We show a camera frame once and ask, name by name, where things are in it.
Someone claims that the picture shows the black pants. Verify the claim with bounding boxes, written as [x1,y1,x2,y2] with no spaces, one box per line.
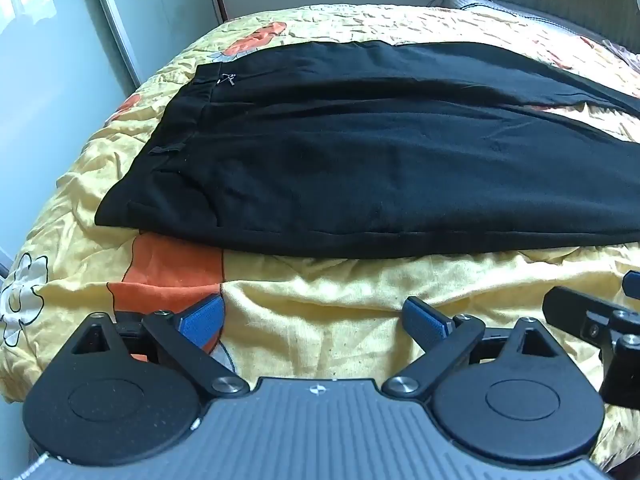
[96,41,639,259]

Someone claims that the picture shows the yellow floral bed quilt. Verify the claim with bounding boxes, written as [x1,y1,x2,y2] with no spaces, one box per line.
[0,3,640,470]

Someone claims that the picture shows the glass sliding wardrobe door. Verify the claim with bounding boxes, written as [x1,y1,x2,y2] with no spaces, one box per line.
[1,0,218,271]

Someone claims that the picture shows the grey pillow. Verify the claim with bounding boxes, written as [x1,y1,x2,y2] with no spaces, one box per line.
[427,0,639,53]

